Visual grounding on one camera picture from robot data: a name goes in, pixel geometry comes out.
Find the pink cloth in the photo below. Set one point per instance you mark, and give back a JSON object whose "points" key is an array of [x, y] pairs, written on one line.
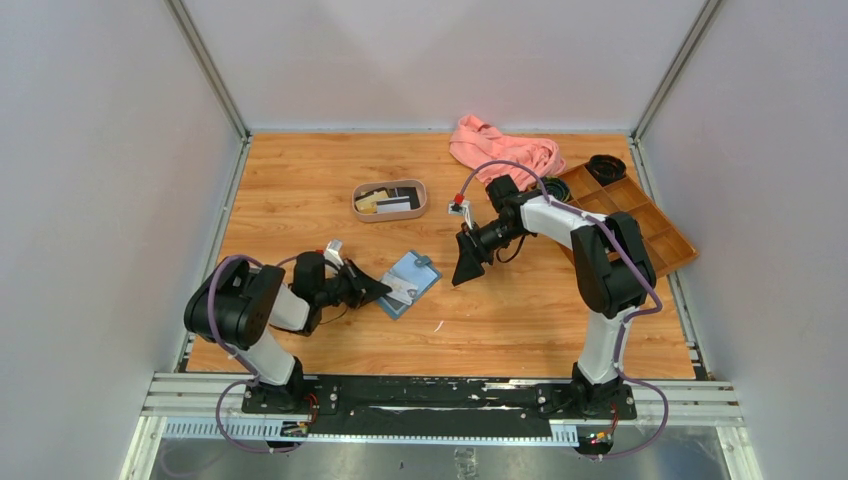
{"points": [[475, 142]]}

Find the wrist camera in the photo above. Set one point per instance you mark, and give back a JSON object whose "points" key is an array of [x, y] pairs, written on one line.
{"points": [[461, 206], [332, 255]]}

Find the gold credit card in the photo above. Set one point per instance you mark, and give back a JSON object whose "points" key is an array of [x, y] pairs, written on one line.
{"points": [[367, 202]]}

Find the black VIP card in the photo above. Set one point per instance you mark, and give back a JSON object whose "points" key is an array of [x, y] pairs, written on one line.
{"points": [[410, 193]]}

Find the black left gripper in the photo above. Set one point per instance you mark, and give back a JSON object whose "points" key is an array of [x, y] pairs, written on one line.
{"points": [[361, 285]]}

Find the white silver credit card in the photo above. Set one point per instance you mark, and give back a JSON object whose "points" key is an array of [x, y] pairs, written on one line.
{"points": [[402, 291]]}

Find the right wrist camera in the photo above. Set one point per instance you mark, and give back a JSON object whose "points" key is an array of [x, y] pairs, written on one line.
{"points": [[461, 206]]}

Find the teal leather card holder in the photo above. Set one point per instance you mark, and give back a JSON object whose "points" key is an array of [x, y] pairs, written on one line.
{"points": [[416, 268]]}

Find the wooden compartment organizer tray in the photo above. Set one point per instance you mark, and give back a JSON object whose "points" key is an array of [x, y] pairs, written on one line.
{"points": [[667, 248]]}

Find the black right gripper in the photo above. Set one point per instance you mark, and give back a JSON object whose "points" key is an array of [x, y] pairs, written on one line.
{"points": [[472, 256]]}

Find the white striped card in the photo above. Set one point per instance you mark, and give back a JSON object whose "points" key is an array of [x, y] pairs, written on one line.
{"points": [[393, 206]]}

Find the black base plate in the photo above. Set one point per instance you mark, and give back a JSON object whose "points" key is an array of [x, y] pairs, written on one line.
{"points": [[452, 407]]}

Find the beige oval tray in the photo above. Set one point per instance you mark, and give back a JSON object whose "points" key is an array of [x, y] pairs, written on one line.
{"points": [[420, 207]]}

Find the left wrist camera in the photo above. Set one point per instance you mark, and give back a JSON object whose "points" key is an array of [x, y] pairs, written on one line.
{"points": [[332, 255]]}

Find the aluminium frame rail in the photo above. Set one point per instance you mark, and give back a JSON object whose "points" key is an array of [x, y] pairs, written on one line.
{"points": [[182, 406]]}

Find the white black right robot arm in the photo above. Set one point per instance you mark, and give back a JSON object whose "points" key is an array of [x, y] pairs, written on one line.
{"points": [[613, 271]]}

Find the rolled tie orange pattern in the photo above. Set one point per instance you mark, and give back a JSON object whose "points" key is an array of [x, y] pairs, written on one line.
{"points": [[606, 169]]}

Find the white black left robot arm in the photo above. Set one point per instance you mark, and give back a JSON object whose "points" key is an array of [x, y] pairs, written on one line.
{"points": [[240, 304]]}

